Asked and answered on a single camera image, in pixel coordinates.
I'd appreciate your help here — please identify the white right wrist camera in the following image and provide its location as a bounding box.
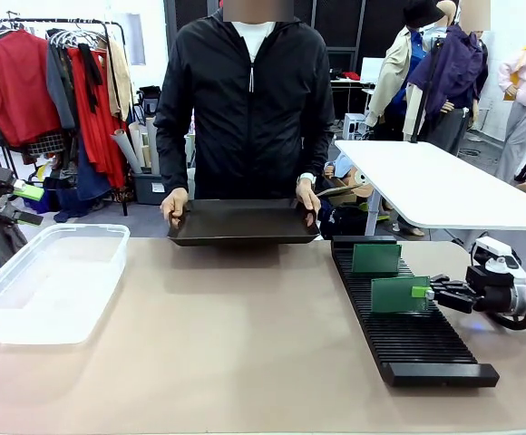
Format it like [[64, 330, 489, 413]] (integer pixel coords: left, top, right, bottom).
[[472, 236, 526, 273]]

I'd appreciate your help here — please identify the person's left forearm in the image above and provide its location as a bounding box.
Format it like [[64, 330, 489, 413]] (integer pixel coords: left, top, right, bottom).
[[297, 112, 336, 180]]

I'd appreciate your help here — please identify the person's right forearm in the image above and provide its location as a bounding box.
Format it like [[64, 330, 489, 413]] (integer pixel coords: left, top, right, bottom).
[[153, 117, 191, 194]]

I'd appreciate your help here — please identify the beige coat mannequin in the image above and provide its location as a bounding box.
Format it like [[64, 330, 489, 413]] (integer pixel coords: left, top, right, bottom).
[[365, 24, 430, 142]]

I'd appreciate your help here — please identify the tall beige paper roll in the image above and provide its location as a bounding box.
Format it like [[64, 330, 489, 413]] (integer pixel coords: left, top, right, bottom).
[[145, 115, 161, 176]]

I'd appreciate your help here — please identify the white table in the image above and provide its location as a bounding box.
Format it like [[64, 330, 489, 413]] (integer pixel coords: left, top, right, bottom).
[[334, 139, 526, 237]]

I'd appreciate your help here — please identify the beige hanging garment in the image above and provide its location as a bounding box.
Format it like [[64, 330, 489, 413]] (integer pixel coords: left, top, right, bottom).
[[105, 37, 133, 122]]

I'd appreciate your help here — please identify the person's left hand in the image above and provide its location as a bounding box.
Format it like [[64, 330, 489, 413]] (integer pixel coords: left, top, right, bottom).
[[295, 180, 322, 214]]

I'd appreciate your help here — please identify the person's right hand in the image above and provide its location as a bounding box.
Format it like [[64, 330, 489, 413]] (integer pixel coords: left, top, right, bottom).
[[160, 188, 190, 227]]

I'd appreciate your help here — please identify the purple jacket mannequin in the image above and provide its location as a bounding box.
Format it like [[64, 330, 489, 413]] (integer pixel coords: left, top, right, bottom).
[[407, 0, 491, 156]]

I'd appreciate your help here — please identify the grey storage bin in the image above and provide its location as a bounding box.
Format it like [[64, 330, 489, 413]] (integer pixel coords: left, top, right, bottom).
[[131, 171, 167, 206]]

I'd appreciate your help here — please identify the black garment rack frame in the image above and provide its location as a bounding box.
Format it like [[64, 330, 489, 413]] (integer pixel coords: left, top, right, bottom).
[[0, 17, 129, 218]]

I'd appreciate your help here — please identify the black scarf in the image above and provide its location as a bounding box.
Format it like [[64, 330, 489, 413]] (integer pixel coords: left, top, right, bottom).
[[76, 42, 104, 114]]

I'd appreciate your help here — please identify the black slotted PCB rack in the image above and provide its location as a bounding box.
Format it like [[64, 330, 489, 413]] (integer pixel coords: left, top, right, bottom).
[[330, 235, 501, 389]]

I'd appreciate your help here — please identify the person in black jacket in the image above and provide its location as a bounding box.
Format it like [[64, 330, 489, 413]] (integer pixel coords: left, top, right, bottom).
[[153, 8, 336, 201]]

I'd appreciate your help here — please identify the black bucket hat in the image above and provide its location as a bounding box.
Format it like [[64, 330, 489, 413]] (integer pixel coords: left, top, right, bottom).
[[402, 0, 445, 31]]

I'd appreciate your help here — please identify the black stand pole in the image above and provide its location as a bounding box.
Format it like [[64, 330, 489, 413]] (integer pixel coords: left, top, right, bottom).
[[410, 38, 442, 144]]

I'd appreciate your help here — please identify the grey hanging garment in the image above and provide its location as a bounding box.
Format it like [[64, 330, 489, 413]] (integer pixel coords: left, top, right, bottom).
[[44, 41, 77, 133]]

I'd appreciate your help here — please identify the dark brown serving tray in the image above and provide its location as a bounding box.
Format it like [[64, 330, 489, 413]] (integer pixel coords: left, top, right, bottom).
[[167, 198, 321, 247]]

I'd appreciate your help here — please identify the blue denim garment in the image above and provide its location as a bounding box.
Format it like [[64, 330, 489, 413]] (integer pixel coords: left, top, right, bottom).
[[54, 135, 112, 223]]

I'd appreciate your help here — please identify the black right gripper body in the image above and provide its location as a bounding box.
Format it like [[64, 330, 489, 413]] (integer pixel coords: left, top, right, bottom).
[[465, 266, 516, 314]]

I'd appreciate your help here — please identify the green circuit board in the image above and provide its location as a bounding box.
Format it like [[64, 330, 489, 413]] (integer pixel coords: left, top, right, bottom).
[[351, 243, 403, 275], [370, 275, 431, 314]]

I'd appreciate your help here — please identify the white undershirt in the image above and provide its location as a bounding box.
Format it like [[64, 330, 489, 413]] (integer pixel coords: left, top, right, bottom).
[[233, 21, 276, 60]]

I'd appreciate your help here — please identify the grey paper roll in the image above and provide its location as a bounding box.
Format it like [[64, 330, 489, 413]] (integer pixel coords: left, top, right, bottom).
[[110, 128, 143, 175]]

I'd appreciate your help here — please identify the clear plastic storage box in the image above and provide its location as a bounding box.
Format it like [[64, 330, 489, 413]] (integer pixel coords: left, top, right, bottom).
[[0, 223, 132, 345]]

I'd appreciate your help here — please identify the white computer tower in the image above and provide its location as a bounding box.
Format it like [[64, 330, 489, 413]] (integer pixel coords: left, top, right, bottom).
[[343, 112, 369, 142]]

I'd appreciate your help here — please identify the red dress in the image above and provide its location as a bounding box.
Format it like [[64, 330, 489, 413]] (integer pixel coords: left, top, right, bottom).
[[66, 44, 129, 188]]

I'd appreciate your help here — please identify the red shirt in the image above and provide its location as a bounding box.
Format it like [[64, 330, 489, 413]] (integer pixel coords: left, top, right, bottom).
[[0, 29, 63, 150]]

